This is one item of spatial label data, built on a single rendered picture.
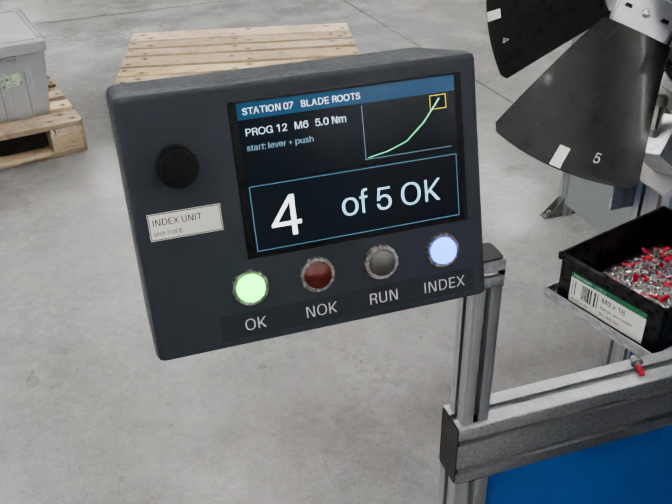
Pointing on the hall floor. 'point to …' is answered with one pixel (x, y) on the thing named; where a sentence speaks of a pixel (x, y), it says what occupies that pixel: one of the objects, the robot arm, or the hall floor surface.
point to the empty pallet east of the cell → (230, 49)
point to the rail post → (464, 493)
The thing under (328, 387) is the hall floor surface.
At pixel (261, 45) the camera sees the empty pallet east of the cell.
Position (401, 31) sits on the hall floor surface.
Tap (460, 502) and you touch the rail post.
